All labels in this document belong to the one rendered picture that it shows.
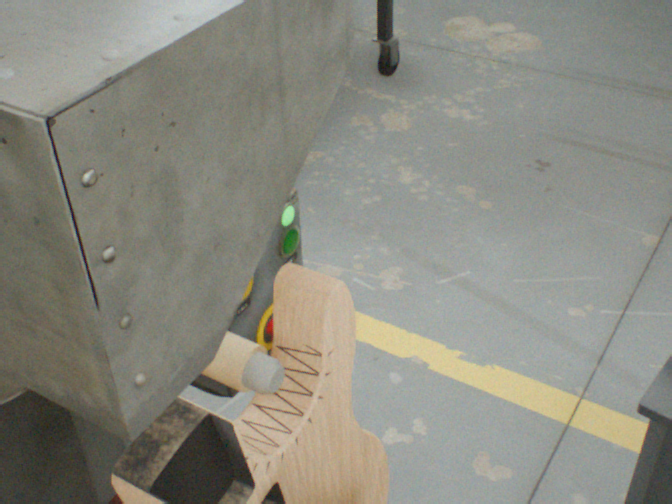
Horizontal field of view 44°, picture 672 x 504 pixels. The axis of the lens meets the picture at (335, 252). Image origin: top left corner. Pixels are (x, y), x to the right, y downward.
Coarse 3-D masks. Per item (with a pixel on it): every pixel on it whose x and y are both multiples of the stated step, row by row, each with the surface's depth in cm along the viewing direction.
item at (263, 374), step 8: (256, 352) 53; (256, 360) 53; (264, 360) 53; (272, 360) 53; (248, 368) 52; (256, 368) 52; (264, 368) 52; (272, 368) 52; (280, 368) 53; (248, 376) 52; (256, 376) 52; (264, 376) 52; (272, 376) 52; (280, 376) 53; (248, 384) 53; (256, 384) 52; (264, 384) 52; (272, 384) 52; (280, 384) 53; (264, 392) 53; (272, 392) 53
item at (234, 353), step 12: (228, 336) 54; (228, 348) 53; (240, 348) 53; (252, 348) 53; (264, 348) 54; (216, 360) 53; (228, 360) 53; (240, 360) 52; (204, 372) 54; (216, 372) 53; (228, 372) 53; (240, 372) 52; (228, 384) 53; (240, 384) 53
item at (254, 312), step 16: (272, 240) 91; (272, 256) 92; (288, 256) 95; (256, 272) 90; (272, 272) 93; (256, 288) 91; (272, 288) 94; (240, 304) 89; (256, 304) 92; (272, 304) 96; (240, 320) 90; (256, 320) 93; (240, 336) 92; (256, 336) 95; (272, 336) 98; (192, 384) 102; (208, 384) 96; (224, 384) 94
